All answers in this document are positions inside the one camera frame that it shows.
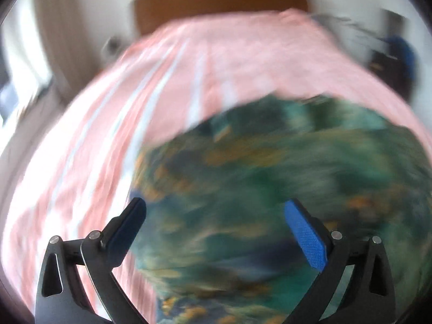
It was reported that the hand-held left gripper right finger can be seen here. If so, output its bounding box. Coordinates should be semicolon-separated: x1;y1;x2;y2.
282;198;396;324

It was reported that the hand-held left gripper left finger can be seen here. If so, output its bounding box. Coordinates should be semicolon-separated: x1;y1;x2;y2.
34;197;147;324

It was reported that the green patterned jacket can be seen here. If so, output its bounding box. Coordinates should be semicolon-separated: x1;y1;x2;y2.
130;94;432;324

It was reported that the white round fan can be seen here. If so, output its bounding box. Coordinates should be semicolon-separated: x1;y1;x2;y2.
101;35;124;61

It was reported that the black jacket on chair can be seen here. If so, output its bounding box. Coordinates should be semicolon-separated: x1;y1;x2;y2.
368;37;416;102

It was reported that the bed with pink striped sheet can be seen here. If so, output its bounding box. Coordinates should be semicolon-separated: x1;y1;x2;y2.
2;8;419;321

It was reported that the blue cloth on chair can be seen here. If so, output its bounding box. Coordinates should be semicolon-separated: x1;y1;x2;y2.
388;36;418;78

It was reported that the beige curtain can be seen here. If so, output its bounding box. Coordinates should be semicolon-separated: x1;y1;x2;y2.
34;0;88;102

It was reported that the wooden headboard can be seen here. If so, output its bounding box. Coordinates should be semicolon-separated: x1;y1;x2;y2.
133;0;309;36

